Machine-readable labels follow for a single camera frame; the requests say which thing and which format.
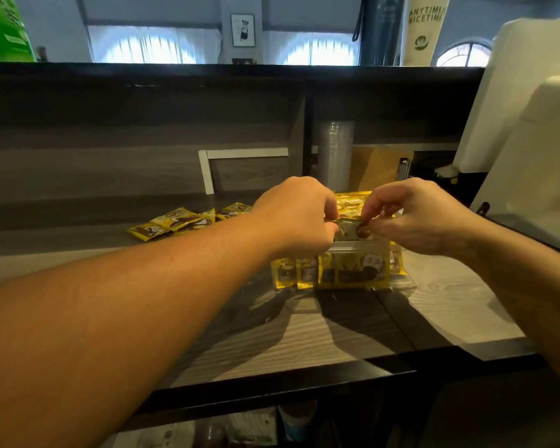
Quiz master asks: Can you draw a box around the brown clipboard with metal clip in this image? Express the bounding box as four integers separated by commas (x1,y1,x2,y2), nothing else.
350,145,414,192

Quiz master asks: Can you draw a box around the clear plastic container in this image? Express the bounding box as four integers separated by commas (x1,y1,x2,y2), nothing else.
269,200,417,292

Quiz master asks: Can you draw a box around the yellow packet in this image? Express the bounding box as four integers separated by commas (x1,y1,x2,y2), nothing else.
334,217,375,243

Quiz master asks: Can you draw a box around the white paper packet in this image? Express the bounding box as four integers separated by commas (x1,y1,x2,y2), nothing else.
226,408,279,446

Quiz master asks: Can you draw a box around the light picture frame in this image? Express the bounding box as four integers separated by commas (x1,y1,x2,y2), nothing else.
230,13,256,48

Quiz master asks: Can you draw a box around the dark curtain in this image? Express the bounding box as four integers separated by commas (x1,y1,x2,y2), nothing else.
353,0,407,67

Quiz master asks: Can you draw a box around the white banner with green logo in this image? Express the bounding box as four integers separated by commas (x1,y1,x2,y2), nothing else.
399,0,452,67

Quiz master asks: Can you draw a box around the arched paned window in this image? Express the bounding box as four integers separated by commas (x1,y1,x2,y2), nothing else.
434,39,493,68

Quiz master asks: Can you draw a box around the person's right forearm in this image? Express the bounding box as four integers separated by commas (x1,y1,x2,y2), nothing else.
459,218,560,397

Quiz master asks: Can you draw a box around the small blue container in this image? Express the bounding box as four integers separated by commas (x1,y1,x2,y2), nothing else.
278,401,318,442

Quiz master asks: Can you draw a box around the bright curtained window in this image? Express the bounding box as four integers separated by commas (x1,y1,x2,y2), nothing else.
87,25,223,65
266,31,360,67

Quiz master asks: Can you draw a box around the pile of yellow sachets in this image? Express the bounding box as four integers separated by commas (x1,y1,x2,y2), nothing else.
127,202,253,242

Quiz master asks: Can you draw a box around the row of packets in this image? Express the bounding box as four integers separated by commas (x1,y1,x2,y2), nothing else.
270,190,409,291

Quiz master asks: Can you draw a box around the person's left forearm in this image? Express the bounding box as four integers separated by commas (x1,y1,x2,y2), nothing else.
0,209,286,448

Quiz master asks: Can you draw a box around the white angled bracket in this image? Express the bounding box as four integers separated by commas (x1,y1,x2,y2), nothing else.
198,147,289,195

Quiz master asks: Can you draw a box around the wrapped stack of clear cups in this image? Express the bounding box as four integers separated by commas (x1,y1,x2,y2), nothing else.
315,119,355,192

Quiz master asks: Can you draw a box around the person's right hand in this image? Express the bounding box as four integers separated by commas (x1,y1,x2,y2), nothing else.
359,177,486,257

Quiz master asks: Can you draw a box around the person's left hand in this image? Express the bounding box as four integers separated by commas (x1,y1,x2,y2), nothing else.
251,175,340,259

